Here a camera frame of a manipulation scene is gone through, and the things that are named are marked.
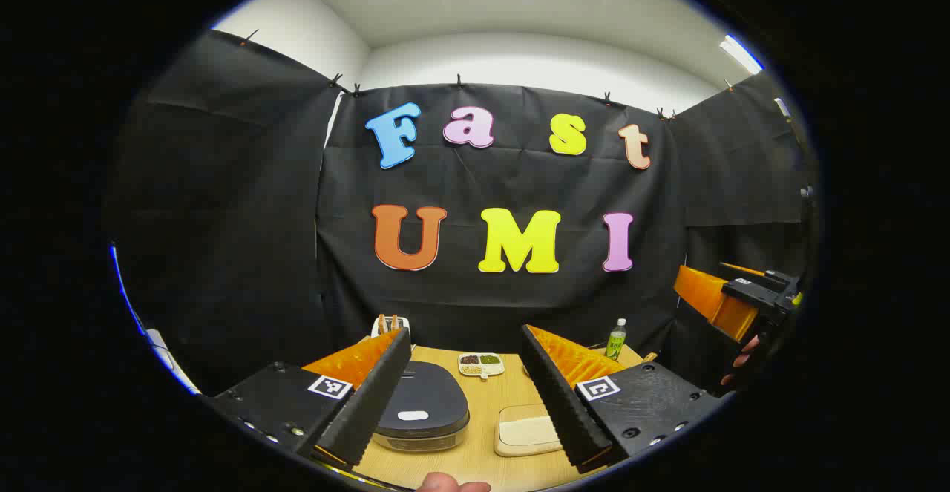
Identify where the green drink bottle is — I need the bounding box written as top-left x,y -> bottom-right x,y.
605,318 -> 628,363

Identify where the black backdrop cloth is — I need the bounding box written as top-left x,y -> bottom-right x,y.
104,28 -> 817,396

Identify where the row of black cloth clips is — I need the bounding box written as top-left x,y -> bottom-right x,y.
237,28 -> 736,120

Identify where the clear tray of white rice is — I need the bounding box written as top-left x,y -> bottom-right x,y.
494,403 -> 565,457

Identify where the white divided grain dish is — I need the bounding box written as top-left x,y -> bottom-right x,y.
457,352 -> 505,381

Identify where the white toaster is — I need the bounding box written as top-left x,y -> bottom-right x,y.
371,314 -> 410,341

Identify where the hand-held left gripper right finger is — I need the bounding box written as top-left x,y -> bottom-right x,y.
520,324 -> 736,474

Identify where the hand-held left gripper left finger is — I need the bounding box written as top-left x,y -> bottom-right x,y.
202,327 -> 413,470

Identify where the black and silver rice cooker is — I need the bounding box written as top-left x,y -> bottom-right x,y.
371,361 -> 470,453

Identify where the small ceiling light panel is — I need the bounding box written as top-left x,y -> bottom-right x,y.
718,34 -> 764,76

